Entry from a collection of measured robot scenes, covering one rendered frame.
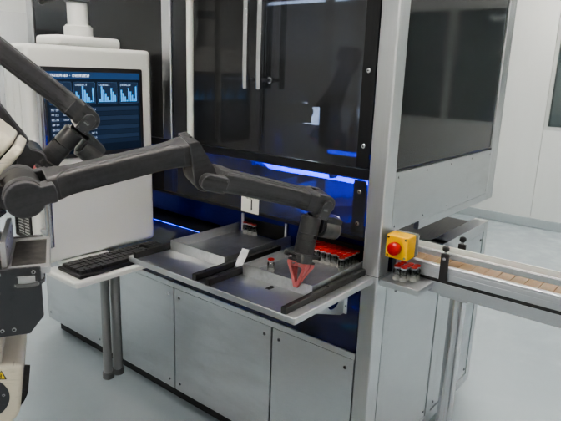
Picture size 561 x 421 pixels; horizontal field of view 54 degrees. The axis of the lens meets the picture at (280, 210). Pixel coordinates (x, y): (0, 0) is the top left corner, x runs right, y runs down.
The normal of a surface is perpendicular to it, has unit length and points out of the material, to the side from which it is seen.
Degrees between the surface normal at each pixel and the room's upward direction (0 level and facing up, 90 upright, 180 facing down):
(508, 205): 90
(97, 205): 90
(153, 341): 90
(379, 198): 90
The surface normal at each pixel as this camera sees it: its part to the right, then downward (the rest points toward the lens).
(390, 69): -0.63, 0.17
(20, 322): 0.37, 0.24
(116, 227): 0.77, 0.18
